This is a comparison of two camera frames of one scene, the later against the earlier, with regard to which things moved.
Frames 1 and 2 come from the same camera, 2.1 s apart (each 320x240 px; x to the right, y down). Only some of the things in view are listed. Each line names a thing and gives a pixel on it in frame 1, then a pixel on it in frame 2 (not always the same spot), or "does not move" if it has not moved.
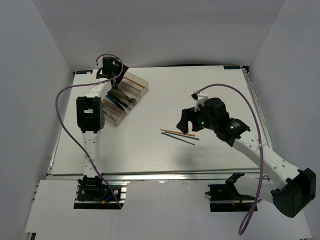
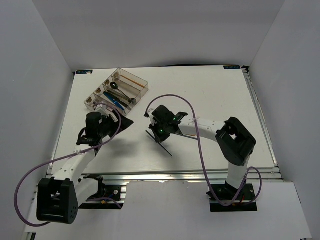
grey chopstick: (178, 138) → (188, 136)
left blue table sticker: (80, 72) does not move
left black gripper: (122, 69) → (125, 123)
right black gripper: (188, 115) → (159, 138)
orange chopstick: (134, 81) does not move
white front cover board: (154, 210) does not move
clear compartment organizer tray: (122, 97) does not move
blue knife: (115, 102) does not move
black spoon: (115, 86) does not move
